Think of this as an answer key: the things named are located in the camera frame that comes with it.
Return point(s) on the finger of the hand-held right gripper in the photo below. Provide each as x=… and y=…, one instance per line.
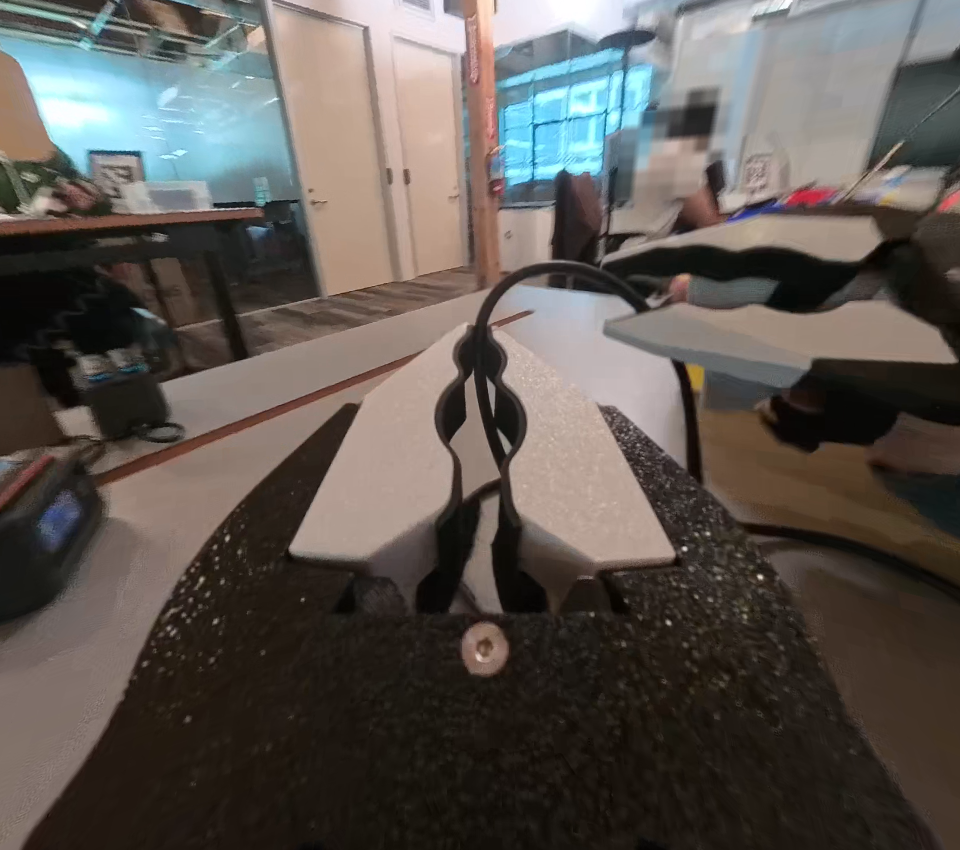
x=750, y=242
x=750, y=344

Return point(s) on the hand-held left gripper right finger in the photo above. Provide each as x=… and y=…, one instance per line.
x=577, y=467

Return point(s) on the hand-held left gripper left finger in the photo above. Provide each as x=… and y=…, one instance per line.
x=390, y=460

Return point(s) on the small framed marker sign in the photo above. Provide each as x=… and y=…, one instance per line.
x=757, y=173

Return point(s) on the office chair with brown jacket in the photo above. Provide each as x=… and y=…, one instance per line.
x=577, y=212

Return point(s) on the large paned window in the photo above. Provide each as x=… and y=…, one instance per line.
x=555, y=137

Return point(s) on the white recycling cabinet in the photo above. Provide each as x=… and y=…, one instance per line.
x=525, y=239

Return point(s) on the black floor lamp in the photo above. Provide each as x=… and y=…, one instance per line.
x=626, y=36

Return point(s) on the red fire extinguisher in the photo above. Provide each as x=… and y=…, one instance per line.
x=495, y=179

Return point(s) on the black battery charger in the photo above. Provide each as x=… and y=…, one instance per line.
x=124, y=407

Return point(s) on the cardboard box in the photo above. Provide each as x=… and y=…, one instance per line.
x=172, y=287

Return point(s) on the beige door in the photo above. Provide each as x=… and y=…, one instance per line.
x=330, y=152
x=431, y=152

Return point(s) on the clear plastic box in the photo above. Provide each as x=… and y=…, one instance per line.
x=180, y=197

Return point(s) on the brown-topped desk black legs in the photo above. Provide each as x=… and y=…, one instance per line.
x=150, y=221

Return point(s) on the black power station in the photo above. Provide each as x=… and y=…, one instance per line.
x=45, y=550

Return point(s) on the beige panel on white stand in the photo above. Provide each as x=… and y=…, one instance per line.
x=22, y=115

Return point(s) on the wooden post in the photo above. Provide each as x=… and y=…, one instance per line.
x=480, y=115

